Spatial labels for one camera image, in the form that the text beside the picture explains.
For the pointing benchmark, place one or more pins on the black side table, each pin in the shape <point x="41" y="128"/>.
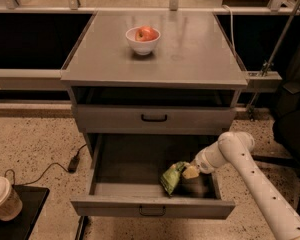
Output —
<point x="20" y="228"/>

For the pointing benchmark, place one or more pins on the metal clamp rod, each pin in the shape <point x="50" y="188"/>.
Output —
<point x="261" y="75"/>

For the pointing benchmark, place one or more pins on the red apple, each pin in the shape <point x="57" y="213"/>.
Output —
<point x="145" y="33"/>

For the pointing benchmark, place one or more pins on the open grey lower drawer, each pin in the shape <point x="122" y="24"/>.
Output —
<point x="124" y="179"/>

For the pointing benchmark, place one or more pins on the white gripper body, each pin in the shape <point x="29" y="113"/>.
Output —
<point x="202" y="164"/>

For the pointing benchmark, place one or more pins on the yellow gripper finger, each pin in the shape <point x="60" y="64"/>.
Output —
<point x="190" y="172"/>

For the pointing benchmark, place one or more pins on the black office chair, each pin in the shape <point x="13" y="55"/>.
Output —
<point x="286" y="128"/>

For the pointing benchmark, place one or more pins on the white lidded paper cup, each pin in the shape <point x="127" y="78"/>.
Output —
<point x="10" y="202"/>

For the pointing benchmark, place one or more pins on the closed grey upper drawer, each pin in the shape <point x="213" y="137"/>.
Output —
<point x="152" y="120"/>

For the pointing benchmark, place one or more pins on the green jalapeno chip bag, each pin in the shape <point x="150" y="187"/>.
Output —
<point x="171" y="177"/>

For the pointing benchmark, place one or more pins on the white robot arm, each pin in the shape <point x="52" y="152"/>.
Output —
<point x="235" y="148"/>

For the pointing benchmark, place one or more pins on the white ceramic bowl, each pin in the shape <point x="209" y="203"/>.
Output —
<point x="141" y="48"/>

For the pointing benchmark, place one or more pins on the grey drawer cabinet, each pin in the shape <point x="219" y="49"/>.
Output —
<point x="192" y="65"/>

